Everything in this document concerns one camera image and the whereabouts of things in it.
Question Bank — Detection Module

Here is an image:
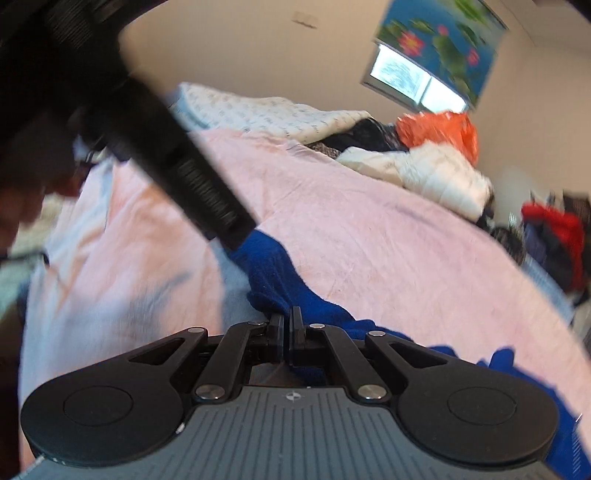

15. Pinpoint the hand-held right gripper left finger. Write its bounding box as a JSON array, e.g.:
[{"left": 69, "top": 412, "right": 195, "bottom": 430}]
[{"left": 127, "top": 314, "right": 284, "bottom": 407}]

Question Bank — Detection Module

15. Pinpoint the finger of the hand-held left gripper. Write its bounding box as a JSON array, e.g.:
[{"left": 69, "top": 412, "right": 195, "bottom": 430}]
[{"left": 102, "top": 79, "right": 257, "bottom": 253}]

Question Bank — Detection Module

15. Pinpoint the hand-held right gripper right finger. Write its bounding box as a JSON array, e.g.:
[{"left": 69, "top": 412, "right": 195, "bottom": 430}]
[{"left": 290, "top": 306, "right": 455, "bottom": 403}]

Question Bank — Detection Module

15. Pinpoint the blue knit glove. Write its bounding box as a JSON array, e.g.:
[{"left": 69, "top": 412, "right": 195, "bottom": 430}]
[
  {"left": 485, "top": 346, "right": 584, "bottom": 480},
  {"left": 229, "top": 229, "right": 462, "bottom": 361}
]

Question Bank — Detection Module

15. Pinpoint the dark clothes heap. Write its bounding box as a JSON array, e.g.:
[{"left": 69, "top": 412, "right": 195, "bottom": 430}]
[{"left": 307, "top": 117, "right": 409, "bottom": 155}]

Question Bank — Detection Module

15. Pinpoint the navy and black clothes pile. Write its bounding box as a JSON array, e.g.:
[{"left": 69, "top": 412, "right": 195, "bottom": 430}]
[{"left": 489, "top": 194, "right": 591, "bottom": 296}]

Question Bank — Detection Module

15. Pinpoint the white patterned pillow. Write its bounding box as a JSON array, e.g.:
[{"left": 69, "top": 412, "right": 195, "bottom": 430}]
[{"left": 178, "top": 82, "right": 372, "bottom": 140}]

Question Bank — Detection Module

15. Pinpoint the bed with pink floral sheet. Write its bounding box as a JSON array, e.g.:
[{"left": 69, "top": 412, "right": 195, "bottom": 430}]
[{"left": 18, "top": 129, "right": 583, "bottom": 480}]

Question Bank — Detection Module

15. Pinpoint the white padded jacket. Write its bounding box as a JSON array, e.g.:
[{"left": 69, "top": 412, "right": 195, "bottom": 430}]
[{"left": 336, "top": 141, "right": 494, "bottom": 222}]

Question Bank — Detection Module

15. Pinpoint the window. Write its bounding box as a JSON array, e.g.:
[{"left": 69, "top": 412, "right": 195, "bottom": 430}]
[{"left": 361, "top": 41, "right": 476, "bottom": 112}]

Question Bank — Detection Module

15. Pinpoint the orange plastic bag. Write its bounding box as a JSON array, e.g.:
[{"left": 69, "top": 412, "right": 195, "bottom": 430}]
[{"left": 396, "top": 111, "right": 479, "bottom": 166}]

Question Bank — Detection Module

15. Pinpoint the light blue quilted blanket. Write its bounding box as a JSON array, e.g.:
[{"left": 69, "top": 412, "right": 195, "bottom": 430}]
[{"left": 522, "top": 258, "right": 580, "bottom": 321}]

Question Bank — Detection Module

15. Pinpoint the red garment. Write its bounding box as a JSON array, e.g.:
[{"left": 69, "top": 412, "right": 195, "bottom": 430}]
[{"left": 522, "top": 203, "right": 587, "bottom": 291}]

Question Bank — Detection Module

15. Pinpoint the lotus print roller blind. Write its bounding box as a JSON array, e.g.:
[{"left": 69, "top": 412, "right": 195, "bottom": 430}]
[{"left": 376, "top": 0, "right": 509, "bottom": 104}]

